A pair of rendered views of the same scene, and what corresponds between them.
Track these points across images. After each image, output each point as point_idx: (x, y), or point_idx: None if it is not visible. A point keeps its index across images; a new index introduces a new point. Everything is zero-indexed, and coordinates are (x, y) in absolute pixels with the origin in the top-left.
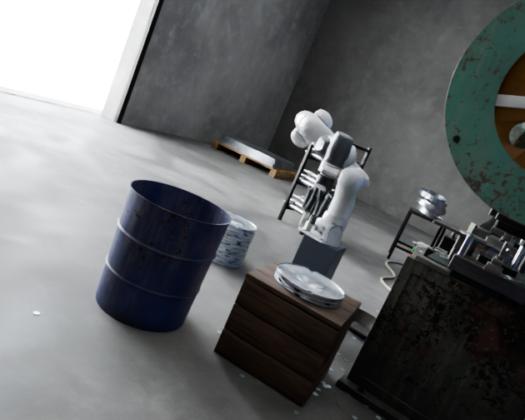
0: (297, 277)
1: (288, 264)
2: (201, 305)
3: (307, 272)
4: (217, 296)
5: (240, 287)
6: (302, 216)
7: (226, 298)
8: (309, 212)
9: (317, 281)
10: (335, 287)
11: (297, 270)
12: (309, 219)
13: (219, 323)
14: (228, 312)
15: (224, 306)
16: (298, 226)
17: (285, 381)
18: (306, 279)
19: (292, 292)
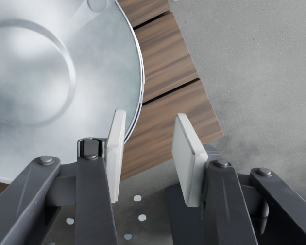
0: (31, 22)
1: (136, 78)
2: (263, 16)
3: (85, 120)
4: (289, 83)
5: None
6: (191, 136)
7: (279, 98)
8: (197, 206)
9: (17, 107)
10: None
11: (95, 82)
12: (114, 133)
13: (201, 17)
14: (233, 67)
15: (255, 74)
16: (179, 114)
17: None
18: (16, 51)
19: None
